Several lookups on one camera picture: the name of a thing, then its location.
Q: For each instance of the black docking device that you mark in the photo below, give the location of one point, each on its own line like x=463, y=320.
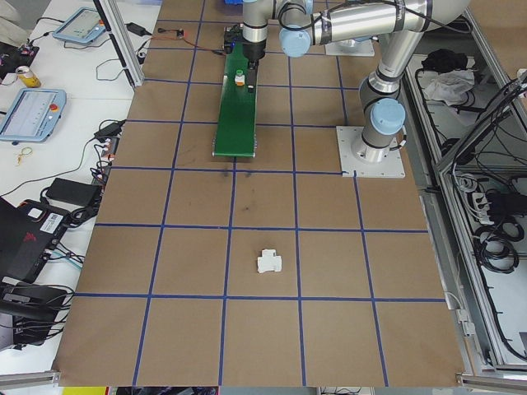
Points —
x=29, y=304

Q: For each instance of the metal bar frame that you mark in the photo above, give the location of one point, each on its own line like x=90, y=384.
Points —
x=449, y=263

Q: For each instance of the white square base plate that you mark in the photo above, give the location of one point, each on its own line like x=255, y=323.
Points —
x=391, y=166
x=350, y=51

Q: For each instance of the black electronics board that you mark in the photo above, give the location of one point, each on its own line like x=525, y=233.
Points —
x=12, y=61

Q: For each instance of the small black sensor board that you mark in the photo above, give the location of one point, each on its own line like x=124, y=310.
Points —
x=180, y=33

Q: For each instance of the aluminium profile post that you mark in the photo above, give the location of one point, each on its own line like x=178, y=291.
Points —
x=123, y=45

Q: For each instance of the slim black power adapter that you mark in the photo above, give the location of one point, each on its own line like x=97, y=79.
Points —
x=138, y=29

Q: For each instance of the large blue storage bin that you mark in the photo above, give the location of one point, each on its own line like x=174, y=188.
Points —
x=232, y=2

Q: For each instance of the white red circuit breaker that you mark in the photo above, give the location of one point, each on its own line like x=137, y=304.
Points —
x=269, y=263

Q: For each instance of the black power strip with plugs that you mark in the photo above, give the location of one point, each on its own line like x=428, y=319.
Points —
x=105, y=156

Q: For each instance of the black cloth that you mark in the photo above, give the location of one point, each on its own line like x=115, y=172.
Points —
x=444, y=59

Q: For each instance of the white power strip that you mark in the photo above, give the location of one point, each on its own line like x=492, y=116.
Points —
x=479, y=205

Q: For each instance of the white cloth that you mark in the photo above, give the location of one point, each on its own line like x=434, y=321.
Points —
x=449, y=84

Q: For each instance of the blue grey teach pendant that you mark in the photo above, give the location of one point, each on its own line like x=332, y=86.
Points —
x=78, y=24
x=29, y=115

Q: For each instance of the large black power brick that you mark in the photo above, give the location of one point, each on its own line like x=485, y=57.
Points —
x=70, y=190

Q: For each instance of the black laptop with red logo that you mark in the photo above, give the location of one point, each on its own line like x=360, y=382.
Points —
x=20, y=247

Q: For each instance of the aluminium profile rail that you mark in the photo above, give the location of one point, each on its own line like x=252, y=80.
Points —
x=29, y=378
x=494, y=379

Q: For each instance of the yellow drink can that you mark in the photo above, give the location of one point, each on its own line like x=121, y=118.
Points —
x=29, y=79

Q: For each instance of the green belt conveyor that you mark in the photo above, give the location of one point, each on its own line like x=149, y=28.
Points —
x=236, y=123

